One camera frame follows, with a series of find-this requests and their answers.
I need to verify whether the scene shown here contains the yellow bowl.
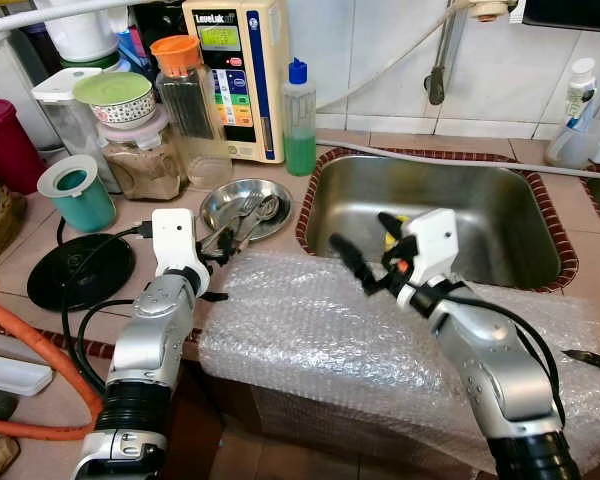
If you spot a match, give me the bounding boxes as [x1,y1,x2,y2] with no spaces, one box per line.
[382,215,413,251]

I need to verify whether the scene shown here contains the steel fork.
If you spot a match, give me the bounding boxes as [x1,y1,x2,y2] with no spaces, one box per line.
[218,196,263,249]

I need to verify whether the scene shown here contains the round steel plate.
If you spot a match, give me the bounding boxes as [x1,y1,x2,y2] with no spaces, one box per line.
[200,178,293,243]

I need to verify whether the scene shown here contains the clear bubble wrap sheet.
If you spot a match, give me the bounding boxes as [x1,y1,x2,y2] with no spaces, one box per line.
[198,250,600,477]

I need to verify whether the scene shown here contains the glass jar brown powder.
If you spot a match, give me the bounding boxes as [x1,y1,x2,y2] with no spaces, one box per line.
[98,105,186,201]

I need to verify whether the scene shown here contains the green soap bottle blue cap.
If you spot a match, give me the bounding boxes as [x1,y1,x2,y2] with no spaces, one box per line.
[282,58,318,177]

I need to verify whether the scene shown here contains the clear jar orange lid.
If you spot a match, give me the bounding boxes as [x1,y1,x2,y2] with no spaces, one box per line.
[150,35,233,191]

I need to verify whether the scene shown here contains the teal cup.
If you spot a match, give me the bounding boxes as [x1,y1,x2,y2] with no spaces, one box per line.
[37,154,118,234]

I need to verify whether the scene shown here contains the black round disc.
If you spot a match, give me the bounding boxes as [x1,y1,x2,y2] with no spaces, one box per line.
[27,232,137,312]

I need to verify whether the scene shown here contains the beige water ionizer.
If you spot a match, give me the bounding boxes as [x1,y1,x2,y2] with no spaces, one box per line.
[182,0,289,164]

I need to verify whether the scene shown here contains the patterned bowl green lid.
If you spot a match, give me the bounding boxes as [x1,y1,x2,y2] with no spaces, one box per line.
[73,72,158,126]

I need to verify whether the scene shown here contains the clear pitcher white lid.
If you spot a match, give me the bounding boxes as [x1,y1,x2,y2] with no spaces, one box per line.
[32,68,121,193]

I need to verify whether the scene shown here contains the long black tape strip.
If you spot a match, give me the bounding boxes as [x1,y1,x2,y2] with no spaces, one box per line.
[560,348,600,377]

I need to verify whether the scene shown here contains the magenta container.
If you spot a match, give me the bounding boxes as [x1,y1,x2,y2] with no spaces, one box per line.
[0,98,49,195]

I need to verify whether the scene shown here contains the white power strip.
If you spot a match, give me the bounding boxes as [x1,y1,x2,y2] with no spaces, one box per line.
[0,352,54,397]

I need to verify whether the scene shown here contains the small white spray bottle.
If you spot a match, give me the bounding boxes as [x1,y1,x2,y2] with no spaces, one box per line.
[565,58,599,131]

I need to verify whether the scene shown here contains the white kettle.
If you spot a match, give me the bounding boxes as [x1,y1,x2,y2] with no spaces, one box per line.
[35,0,121,66]

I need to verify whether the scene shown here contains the white overhead pipe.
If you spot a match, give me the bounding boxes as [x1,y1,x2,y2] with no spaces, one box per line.
[0,0,131,41]

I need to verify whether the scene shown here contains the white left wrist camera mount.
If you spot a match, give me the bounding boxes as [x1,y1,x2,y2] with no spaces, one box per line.
[150,208,211,276]

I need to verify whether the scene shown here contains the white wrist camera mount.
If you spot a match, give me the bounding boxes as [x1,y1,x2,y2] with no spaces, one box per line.
[150,208,211,276]
[395,208,461,306]

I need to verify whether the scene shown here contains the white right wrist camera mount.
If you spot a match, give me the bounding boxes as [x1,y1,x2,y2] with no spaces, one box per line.
[395,208,461,306]

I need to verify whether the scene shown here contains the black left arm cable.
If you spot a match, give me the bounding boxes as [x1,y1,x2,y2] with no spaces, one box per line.
[58,222,153,401]

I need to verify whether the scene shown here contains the grey hose end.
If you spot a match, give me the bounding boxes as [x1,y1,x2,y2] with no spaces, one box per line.
[427,10,461,106]

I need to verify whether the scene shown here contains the orange hose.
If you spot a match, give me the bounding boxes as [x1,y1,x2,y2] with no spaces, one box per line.
[0,293,106,441]

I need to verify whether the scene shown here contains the cream wall tap fitting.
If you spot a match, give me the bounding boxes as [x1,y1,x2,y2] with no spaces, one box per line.
[460,0,521,23]

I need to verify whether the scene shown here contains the black wall fixture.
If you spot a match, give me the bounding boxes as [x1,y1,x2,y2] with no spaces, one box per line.
[520,0,600,33]

